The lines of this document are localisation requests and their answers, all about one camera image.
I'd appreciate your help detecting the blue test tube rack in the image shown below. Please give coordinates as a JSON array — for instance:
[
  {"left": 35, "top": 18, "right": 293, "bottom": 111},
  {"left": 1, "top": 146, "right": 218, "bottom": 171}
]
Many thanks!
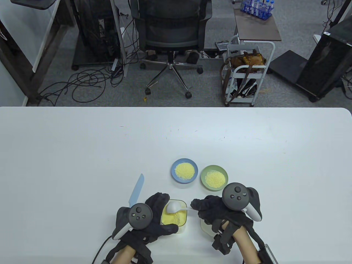
[{"left": 241, "top": 0, "right": 275, "bottom": 20}]

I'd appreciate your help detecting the black flat base plate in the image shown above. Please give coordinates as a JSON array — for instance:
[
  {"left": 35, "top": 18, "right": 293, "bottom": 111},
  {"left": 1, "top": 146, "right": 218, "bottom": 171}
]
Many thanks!
[{"left": 268, "top": 50, "right": 308, "bottom": 84}]

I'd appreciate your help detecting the white rolling cart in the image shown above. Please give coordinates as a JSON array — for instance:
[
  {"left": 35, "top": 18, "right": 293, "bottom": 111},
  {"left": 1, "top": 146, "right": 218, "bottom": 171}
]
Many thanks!
[{"left": 224, "top": 35, "right": 276, "bottom": 107}]

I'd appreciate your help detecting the light blue plastic knife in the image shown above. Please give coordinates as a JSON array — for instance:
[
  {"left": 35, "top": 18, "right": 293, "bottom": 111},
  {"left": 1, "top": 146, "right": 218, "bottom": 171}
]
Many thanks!
[{"left": 129, "top": 174, "right": 145, "bottom": 208}]

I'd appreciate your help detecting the small blue dish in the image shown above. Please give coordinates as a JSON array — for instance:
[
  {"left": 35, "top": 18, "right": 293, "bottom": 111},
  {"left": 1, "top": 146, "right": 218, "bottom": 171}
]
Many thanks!
[{"left": 171, "top": 158, "right": 199, "bottom": 184}]

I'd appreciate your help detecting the person's left hand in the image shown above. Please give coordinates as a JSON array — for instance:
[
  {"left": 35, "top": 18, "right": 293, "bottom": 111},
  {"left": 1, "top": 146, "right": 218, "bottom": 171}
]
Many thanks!
[{"left": 112, "top": 192, "right": 179, "bottom": 247}]

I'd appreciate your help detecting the black and white controller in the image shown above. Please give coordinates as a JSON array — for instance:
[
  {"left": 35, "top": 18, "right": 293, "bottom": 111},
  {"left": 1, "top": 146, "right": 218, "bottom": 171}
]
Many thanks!
[
  {"left": 222, "top": 182, "right": 262, "bottom": 222},
  {"left": 112, "top": 203, "right": 153, "bottom": 240}
]

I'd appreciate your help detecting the black mesh office chair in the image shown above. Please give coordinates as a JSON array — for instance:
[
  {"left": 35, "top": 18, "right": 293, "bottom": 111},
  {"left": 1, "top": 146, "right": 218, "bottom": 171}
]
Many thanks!
[{"left": 130, "top": 0, "right": 213, "bottom": 99}]

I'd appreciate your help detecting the black computer tower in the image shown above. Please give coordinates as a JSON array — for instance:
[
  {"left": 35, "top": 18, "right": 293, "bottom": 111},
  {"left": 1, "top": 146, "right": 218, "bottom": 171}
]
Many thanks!
[{"left": 72, "top": 0, "right": 122, "bottom": 71}]

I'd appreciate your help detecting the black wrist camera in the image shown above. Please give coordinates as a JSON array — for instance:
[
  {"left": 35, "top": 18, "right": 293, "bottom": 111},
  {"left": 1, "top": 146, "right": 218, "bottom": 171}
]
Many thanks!
[{"left": 212, "top": 234, "right": 231, "bottom": 255}]

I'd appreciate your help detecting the black floor cable bundle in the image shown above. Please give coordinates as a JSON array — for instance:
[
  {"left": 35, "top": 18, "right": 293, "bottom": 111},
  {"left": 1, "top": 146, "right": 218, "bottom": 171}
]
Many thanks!
[{"left": 37, "top": 67, "right": 125, "bottom": 106}]

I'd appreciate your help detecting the small green dish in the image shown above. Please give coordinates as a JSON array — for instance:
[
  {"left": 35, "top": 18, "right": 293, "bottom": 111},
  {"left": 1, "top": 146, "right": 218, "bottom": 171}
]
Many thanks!
[{"left": 200, "top": 165, "right": 229, "bottom": 191}]

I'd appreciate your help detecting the white metal desk leg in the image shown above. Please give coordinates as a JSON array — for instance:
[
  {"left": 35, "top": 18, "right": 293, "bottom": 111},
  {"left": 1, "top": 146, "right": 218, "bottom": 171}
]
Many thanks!
[{"left": 110, "top": 0, "right": 128, "bottom": 78}]

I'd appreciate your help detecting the grey forearm sensor box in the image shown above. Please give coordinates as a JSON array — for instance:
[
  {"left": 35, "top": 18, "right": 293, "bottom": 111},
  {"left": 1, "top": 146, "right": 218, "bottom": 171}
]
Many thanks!
[{"left": 258, "top": 244, "right": 278, "bottom": 264}]

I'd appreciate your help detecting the clear chicken bouillon container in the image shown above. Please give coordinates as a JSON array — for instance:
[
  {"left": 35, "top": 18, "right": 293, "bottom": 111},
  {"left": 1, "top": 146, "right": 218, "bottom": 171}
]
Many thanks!
[{"left": 160, "top": 199, "right": 188, "bottom": 234}]

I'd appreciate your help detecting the black glossy computer case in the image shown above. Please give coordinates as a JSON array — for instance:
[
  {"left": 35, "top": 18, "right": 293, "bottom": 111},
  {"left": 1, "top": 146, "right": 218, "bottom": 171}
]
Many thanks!
[{"left": 296, "top": 17, "right": 352, "bottom": 103}]

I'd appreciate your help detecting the white desk with dark frame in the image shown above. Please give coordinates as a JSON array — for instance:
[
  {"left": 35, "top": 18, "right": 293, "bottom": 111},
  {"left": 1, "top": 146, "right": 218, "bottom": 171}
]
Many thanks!
[{"left": 0, "top": 0, "right": 76, "bottom": 107}]

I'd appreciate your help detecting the person's right hand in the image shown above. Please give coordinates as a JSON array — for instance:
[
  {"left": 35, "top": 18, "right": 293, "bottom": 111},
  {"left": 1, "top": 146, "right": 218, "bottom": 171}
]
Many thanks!
[{"left": 190, "top": 195, "right": 255, "bottom": 232}]

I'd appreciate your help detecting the black glove cable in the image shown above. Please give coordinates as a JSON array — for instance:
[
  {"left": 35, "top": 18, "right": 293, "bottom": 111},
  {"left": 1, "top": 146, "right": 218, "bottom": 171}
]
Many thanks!
[{"left": 92, "top": 235, "right": 113, "bottom": 264}]

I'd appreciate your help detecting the person's left forearm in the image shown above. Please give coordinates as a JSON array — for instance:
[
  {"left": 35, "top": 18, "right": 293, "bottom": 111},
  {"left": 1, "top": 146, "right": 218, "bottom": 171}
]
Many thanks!
[{"left": 113, "top": 245, "right": 136, "bottom": 264}]

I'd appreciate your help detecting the brown side table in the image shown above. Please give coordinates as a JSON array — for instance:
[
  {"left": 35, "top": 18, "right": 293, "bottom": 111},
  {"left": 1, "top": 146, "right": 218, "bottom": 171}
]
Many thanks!
[{"left": 234, "top": 8, "right": 282, "bottom": 42}]

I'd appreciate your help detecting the person's right forearm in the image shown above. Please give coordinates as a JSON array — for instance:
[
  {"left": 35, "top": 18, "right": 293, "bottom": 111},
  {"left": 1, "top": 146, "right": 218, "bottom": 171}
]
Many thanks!
[{"left": 231, "top": 224, "right": 262, "bottom": 264}]

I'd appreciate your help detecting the yellow chicken bouillon heap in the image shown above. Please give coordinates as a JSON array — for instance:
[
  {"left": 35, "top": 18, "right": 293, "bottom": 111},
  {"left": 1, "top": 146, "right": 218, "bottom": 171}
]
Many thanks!
[
  {"left": 175, "top": 162, "right": 196, "bottom": 179},
  {"left": 205, "top": 170, "right": 226, "bottom": 186}
]

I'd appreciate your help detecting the black and white bag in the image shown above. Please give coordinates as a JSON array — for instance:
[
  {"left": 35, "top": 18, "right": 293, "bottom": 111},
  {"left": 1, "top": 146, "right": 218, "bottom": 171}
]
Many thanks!
[{"left": 230, "top": 78, "right": 258, "bottom": 99}]

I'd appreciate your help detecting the white plastic coffee spoon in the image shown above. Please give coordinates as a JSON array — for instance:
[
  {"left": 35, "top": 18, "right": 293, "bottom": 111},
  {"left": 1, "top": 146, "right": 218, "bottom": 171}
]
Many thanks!
[{"left": 166, "top": 202, "right": 194, "bottom": 214}]

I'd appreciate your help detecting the brown leather bag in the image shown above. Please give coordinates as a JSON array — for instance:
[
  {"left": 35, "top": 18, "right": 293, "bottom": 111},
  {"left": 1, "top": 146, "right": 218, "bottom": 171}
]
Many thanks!
[{"left": 221, "top": 49, "right": 267, "bottom": 95}]

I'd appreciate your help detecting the cream container lid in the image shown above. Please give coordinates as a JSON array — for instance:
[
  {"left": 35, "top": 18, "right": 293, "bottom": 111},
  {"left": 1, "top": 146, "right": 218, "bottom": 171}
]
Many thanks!
[{"left": 201, "top": 219, "right": 215, "bottom": 237}]

